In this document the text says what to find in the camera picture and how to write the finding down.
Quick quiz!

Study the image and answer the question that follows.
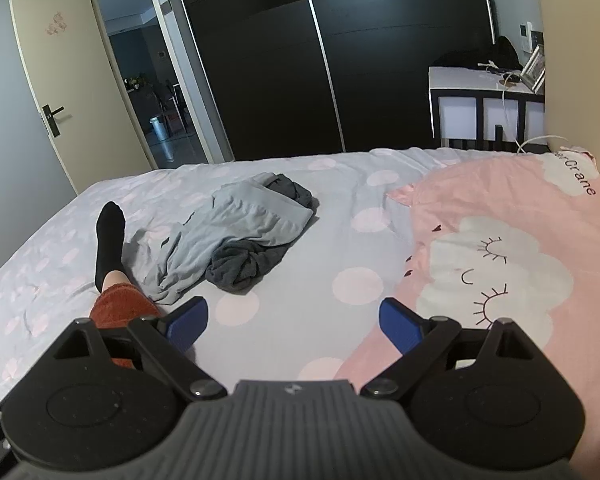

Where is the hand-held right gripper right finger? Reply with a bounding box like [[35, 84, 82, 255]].
[[360, 297, 546, 402]]

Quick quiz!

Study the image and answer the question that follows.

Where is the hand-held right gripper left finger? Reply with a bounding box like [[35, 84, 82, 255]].
[[52, 296, 226, 402]]

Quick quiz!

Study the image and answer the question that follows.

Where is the light grey garment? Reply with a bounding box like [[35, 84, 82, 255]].
[[140, 172, 317, 306]]

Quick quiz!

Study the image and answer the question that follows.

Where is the dark grey garment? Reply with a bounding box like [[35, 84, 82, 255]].
[[205, 172, 315, 293]]

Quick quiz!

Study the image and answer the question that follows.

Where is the person's leg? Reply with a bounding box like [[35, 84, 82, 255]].
[[100, 269, 140, 297]]

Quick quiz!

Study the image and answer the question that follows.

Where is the black sock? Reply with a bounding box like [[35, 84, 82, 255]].
[[95, 201, 127, 295]]

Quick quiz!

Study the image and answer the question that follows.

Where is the pink cloud-print quilt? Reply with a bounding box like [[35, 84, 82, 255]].
[[332, 149, 600, 396]]

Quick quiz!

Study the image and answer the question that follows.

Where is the metal trash can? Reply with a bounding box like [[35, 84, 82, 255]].
[[149, 116, 172, 143]]

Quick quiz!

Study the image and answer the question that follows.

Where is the dark chair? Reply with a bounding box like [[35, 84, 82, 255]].
[[152, 80, 191, 133]]

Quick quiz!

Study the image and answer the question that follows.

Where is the white cabinet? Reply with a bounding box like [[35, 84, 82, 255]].
[[427, 65, 548, 151]]

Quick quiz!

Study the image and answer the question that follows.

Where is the cream door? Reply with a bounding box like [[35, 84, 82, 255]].
[[9, 0, 158, 196]]

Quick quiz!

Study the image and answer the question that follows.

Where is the black sliding wardrobe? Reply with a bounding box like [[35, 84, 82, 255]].
[[170, 0, 498, 161]]

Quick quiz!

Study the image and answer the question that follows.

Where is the black bag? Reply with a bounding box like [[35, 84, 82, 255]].
[[437, 36, 523, 71]]

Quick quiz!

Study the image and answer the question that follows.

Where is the pink door sticker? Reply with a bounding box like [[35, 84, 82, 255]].
[[46, 12, 70, 36]]

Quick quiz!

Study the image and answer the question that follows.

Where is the white cable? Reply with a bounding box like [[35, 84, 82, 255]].
[[500, 72, 571, 153]]

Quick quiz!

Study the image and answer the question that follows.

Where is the black door handle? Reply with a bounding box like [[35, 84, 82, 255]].
[[40, 104, 66, 137]]

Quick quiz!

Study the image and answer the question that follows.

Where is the white door frame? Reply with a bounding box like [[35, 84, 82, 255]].
[[80, 0, 233, 165]]

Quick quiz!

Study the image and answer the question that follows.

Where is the picture frame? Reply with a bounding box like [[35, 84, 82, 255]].
[[520, 45, 547, 93]]

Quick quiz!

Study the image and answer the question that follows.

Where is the wall intercom panel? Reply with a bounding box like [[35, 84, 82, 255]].
[[517, 21, 546, 53]]

